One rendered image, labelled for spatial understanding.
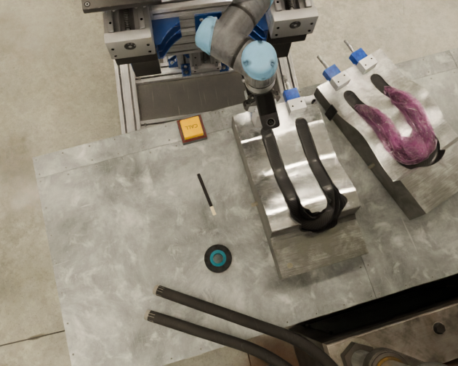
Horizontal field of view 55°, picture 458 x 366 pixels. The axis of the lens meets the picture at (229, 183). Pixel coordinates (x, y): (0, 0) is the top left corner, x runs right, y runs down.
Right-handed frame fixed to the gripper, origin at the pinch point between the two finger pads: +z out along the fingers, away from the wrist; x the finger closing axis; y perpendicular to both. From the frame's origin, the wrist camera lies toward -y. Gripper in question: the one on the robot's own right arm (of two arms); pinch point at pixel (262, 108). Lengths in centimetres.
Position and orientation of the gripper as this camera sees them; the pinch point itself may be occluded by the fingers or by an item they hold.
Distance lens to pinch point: 128.5
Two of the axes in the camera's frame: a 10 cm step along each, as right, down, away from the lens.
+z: 0.7, 0.9, 9.9
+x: -9.6, 2.9, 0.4
